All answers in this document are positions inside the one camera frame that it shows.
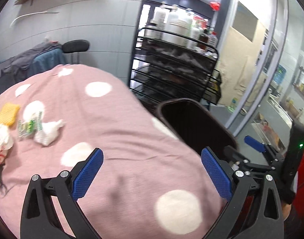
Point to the green white snack wrapper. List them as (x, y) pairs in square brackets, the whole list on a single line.
[(30, 127)]

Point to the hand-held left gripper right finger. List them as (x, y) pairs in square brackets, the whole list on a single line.
[(215, 173)]

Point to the white bottle green cap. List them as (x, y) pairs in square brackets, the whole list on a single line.
[(189, 17)]

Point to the red hanging decoration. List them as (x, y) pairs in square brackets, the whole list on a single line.
[(215, 5)]

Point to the black stool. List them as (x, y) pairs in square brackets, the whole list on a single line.
[(76, 46)]

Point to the blue massage bed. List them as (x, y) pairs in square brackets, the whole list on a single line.
[(48, 59)]

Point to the white pump bottle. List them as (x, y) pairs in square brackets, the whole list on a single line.
[(159, 15), (172, 13)]

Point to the crumpled white paper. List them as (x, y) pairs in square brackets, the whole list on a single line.
[(2, 142)]

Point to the clear bottle red cap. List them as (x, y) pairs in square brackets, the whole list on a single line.
[(213, 39)]

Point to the large white jar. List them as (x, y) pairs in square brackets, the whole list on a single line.
[(178, 31)]

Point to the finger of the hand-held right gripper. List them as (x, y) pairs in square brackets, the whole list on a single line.
[(254, 143), (254, 166)]

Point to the white tissue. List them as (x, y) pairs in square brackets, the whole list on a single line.
[(47, 133)]

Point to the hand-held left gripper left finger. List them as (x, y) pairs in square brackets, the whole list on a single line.
[(88, 171)]

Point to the yellow sponge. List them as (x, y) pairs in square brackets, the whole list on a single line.
[(7, 113)]

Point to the pink polka dot blanket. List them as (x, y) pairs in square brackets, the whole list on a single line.
[(117, 129)]

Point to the brown bottle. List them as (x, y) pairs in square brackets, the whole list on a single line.
[(204, 38)]

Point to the black toy lizard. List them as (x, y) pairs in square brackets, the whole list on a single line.
[(0, 181)]

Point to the blue water jug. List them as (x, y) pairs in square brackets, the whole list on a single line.
[(279, 76)]

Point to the black trash bin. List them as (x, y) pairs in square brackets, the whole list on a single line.
[(191, 127)]

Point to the cream white bottle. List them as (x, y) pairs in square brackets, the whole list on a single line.
[(195, 36)]

